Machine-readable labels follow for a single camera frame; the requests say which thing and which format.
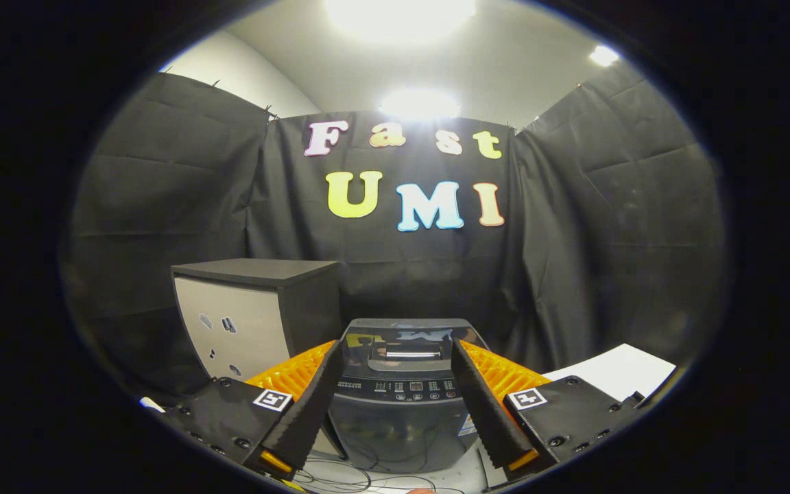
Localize black floor cables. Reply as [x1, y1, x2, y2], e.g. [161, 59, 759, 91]
[296, 449, 468, 493]

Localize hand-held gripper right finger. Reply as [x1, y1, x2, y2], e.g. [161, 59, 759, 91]
[450, 338, 646, 481]

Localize grey cabinet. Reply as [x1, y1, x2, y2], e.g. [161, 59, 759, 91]
[171, 258, 342, 457]

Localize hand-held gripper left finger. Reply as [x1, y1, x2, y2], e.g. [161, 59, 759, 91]
[162, 340, 344, 480]

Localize white board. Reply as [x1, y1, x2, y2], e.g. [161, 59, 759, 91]
[542, 343, 677, 402]

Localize large ceiling light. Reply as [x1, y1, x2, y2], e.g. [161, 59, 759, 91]
[326, 0, 478, 42]

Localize black backdrop cloth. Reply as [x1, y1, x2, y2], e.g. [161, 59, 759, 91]
[59, 60, 728, 405]

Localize grey washing machine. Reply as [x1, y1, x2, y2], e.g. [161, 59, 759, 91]
[326, 318, 492, 474]

